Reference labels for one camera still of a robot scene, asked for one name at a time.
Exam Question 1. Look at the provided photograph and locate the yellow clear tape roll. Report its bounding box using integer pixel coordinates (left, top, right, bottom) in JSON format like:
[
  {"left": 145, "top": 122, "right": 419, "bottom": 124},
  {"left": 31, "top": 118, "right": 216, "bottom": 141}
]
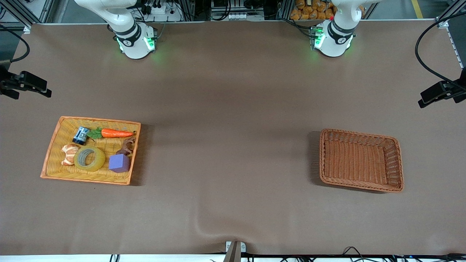
[{"left": 74, "top": 146, "right": 106, "bottom": 172}]

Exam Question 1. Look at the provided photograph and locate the toy croissant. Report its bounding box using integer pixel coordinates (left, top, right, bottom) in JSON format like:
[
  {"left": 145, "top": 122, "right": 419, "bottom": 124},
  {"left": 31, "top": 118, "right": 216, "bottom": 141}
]
[{"left": 60, "top": 144, "right": 80, "bottom": 166}]

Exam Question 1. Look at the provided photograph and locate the orange toy carrot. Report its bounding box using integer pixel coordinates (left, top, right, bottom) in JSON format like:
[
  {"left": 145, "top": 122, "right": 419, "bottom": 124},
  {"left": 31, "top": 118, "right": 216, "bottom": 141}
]
[{"left": 87, "top": 127, "right": 136, "bottom": 140}]

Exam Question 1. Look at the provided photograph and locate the yellow orange wicker basket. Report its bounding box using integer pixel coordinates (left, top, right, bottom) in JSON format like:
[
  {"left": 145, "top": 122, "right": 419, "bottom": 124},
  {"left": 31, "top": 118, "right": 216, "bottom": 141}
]
[{"left": 40, "top": 116, "right": 141, "bottom": 186}]

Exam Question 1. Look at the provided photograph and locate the brown wicker basket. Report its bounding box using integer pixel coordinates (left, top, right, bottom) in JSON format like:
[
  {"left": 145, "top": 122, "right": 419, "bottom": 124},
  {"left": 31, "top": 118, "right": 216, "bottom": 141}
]
[{"left": 319, "top": 128, "right": 404, "bottom": 193}]

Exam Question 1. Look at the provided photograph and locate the brown toy figure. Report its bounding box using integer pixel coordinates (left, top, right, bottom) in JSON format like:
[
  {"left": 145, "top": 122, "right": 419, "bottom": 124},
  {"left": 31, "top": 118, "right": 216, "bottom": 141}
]
[{"left": 116, "top": 138, "right": 136, "bottom": 156}]

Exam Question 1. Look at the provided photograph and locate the purple cube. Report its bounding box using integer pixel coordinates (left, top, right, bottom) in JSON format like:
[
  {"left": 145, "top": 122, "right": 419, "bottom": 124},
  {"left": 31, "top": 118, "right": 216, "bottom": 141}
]
[{"left": 108, "top": 154, "right": 131, "bottom": 173}]

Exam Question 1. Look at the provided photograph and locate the white power strip with plugs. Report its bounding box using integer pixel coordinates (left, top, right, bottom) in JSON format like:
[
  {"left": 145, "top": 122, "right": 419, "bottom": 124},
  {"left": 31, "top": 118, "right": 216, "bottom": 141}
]
[{"left": 144, "top": 3, "right": 182, "bottom": 21}]

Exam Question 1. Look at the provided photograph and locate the pile of orange items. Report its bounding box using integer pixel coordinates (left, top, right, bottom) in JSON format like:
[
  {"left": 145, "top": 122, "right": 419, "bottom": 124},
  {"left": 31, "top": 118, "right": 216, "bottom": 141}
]
[{"left": 290, "top": 0, "right": 366, "bottom": 20}]

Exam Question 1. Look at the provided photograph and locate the white empty power strip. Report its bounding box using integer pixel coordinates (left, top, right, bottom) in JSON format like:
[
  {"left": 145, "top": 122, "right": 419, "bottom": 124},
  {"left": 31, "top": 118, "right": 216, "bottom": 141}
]
[{"left": 228, "top": 13, "right": 265, "bottom": 21}]

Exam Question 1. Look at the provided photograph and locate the metal table clamp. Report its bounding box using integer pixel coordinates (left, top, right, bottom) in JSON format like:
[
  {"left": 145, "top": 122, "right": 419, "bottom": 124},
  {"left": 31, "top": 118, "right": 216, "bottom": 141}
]
[{"left": 225, "top": 241, "right": 246, "bottom": 262}]

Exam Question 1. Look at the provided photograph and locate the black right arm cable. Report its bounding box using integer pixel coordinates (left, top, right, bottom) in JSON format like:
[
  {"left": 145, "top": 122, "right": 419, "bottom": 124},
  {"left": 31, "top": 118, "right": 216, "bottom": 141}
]
[{"left": 0, "top": 25, "right": 31, "bottom": 64}]

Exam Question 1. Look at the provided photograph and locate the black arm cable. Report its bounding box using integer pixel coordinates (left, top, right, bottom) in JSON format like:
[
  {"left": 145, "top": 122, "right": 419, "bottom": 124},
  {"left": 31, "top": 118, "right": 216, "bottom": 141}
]
[
  {"left": 415, "top": 12, "right": 466, "bottom": 90},
  {"left": 0, "top": 25, "right": 31, "bottom": 64}
]

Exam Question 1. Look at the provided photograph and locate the aluminium table edge rail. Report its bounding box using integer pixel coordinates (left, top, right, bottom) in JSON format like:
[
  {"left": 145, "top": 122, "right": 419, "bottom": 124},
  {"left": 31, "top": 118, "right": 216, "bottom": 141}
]
[{"left": 447, "top": 28, "right": 466, "bottom": 69}]

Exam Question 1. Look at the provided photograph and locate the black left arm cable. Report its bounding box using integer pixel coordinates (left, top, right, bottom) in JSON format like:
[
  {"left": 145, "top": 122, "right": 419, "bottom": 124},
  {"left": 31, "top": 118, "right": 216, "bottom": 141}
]
[{"left": 415, "top": 12, "right": 466, "bottom": 90}]

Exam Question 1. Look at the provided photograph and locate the aluminium frame post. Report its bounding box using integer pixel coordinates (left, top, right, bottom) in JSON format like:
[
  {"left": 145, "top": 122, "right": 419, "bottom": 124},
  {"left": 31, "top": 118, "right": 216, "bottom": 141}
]
[
  {"left": 0, "top": 0, "right": 55, "bottom": 28},
  {"left": 435, "top": 0, "right": 466, "bottom": 29}
]

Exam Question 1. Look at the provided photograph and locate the black cable bundle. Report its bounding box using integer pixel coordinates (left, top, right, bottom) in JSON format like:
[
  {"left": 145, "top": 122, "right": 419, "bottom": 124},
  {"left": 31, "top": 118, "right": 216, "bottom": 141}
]
[{"left": 341, "top": 246, "right": 466, "bottom": 262}]

